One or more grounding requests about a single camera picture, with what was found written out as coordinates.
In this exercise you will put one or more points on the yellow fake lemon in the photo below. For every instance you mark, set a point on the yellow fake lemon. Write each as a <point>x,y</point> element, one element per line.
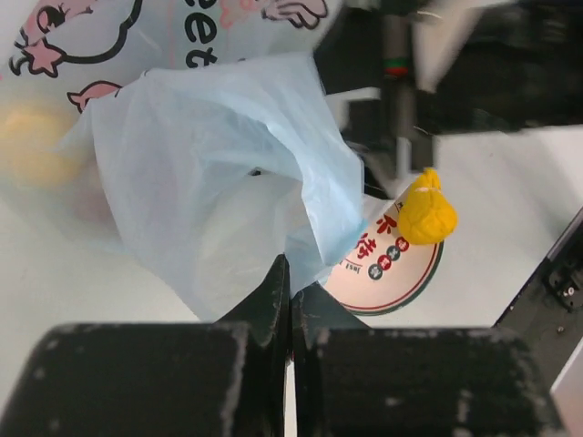
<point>31,153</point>

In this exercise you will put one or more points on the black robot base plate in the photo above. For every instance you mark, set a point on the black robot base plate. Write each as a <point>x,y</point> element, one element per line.
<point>547,311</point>

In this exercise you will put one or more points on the round printed white plate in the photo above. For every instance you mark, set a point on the round printed white plate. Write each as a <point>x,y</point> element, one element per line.
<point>384,271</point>

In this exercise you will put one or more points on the yellow fake fruit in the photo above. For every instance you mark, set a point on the yellow fake fruit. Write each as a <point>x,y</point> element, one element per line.
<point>426,217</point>

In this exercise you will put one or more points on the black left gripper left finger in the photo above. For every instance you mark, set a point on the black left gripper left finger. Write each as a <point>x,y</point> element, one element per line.
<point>225,378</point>

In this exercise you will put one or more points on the light blue printed plastic bag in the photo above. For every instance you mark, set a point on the light blue printed plastic bag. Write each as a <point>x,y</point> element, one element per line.
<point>210,148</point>

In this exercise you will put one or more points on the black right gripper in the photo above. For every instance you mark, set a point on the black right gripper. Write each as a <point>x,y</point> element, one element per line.
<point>445,68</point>

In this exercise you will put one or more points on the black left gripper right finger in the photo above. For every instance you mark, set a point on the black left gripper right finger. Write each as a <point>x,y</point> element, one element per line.
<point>354,380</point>

